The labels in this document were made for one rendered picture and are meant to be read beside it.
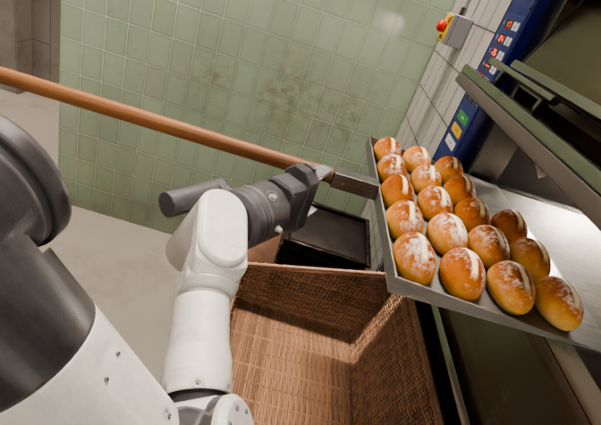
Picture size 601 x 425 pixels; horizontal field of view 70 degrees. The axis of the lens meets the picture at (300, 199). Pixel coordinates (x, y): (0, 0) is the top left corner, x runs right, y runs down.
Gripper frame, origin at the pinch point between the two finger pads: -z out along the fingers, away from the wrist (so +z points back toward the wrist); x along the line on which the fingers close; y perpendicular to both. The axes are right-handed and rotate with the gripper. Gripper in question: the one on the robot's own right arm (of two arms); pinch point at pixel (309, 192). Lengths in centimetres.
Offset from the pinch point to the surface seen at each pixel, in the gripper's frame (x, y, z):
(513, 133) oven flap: -20.1, 21.8, -15.6
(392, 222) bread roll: -1.2, 13.7, -5.0
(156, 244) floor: 119, -114, -65
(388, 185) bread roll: -2.2, 7.3, -14.7
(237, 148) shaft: -0.6, -16.4, 2.2
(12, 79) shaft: -1, -50, 26
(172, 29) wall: 11, -130, -69
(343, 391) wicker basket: 61, 16, -26
